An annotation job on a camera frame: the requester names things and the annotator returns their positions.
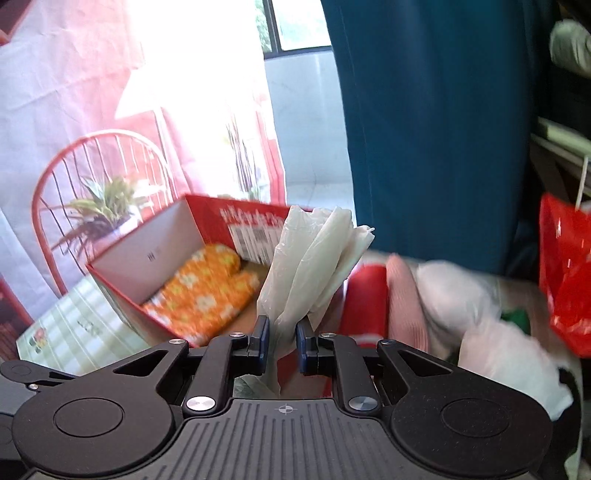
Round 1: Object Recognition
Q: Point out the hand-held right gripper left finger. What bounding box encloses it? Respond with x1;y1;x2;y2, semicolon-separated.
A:
113;315;271;418

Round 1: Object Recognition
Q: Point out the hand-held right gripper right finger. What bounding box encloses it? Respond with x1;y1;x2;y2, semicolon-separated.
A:
295;320;462;418

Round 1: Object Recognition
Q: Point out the cream plastic bag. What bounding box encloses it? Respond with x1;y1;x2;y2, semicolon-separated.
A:
233;206;376;398

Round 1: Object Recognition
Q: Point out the pink striped cloth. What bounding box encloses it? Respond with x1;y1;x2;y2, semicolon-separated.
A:
385;254;432;352

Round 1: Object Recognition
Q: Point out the red cardboard box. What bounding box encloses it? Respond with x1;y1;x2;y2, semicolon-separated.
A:
85;194;296;349

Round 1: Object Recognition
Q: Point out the white bags pile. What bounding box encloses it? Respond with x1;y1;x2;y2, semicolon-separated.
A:
416;261;573;421

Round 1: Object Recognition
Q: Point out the orange floral oven mitt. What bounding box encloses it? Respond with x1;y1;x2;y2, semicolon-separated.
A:
141;244;262;337

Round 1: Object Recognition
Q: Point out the blue curtain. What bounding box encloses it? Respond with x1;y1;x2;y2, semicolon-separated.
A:
321;0;555;278

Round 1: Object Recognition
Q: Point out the red plastic bag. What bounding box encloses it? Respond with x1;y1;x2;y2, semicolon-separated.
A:
538;193;591;358

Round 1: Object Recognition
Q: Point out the red printed backdrop cloth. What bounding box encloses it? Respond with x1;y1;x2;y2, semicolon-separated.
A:
0;0;289;324

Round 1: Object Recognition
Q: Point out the window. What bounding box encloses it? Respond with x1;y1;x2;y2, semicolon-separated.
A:
254;0;333;58

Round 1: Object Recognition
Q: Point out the white cloth bundle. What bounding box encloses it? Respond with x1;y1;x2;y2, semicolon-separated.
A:
549;18;591;75

